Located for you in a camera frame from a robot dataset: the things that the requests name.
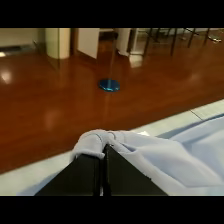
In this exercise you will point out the blue round disc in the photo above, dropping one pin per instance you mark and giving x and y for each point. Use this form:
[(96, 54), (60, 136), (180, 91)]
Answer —
[(109, 85)]

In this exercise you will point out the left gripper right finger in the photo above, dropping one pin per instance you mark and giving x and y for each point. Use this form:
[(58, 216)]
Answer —
[(126, 176)]

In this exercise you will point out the light blue shirt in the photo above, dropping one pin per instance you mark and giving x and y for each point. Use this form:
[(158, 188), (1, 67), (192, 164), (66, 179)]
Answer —
[(173, 156)]

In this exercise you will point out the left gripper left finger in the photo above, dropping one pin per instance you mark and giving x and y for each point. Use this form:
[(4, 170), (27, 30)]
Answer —
[(81, 178)]

